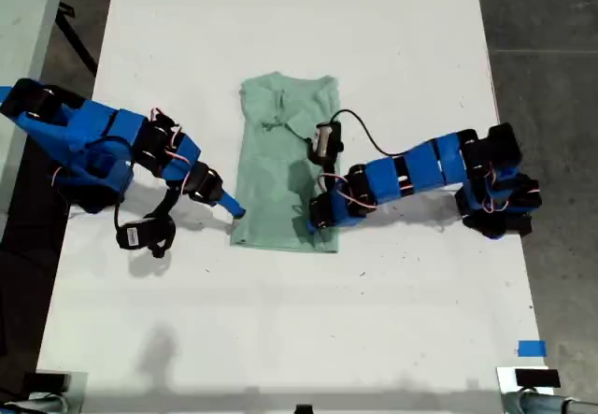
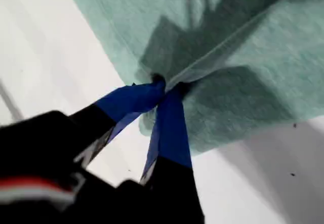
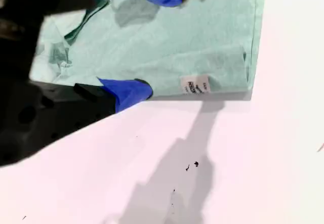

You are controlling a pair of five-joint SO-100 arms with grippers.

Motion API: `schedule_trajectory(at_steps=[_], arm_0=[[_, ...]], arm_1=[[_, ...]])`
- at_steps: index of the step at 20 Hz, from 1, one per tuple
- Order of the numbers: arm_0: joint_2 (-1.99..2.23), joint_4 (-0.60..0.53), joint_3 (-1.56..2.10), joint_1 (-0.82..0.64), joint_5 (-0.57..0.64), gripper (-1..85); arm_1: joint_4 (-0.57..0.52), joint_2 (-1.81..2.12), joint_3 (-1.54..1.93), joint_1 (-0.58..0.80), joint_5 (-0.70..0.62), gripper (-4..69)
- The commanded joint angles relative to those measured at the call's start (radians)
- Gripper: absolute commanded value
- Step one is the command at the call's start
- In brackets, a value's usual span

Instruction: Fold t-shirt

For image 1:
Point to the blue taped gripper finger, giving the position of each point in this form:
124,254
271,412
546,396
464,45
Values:
313,227
231,204

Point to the pale green T-shirt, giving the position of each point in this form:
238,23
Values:
266,175

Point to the blue and black robot arm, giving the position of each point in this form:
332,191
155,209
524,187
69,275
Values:
93,138
420,166

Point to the black stand leg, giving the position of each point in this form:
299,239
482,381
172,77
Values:
75,35

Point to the blue tape strip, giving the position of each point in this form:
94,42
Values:
4,92
531,348

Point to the pale green bench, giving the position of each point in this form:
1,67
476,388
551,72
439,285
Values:
23,35

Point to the white flat plate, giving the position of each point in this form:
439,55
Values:
505,379

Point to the small black box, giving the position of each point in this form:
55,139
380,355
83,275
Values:
46,382
537,379

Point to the grey blue bundle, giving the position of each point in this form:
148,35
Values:
537,404
32,405

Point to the black camera stalk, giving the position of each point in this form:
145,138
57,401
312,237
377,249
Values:
329,168
166,208

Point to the black and silver camera box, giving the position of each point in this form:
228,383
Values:
324,143

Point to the black camera box with label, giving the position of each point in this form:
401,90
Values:
133,236

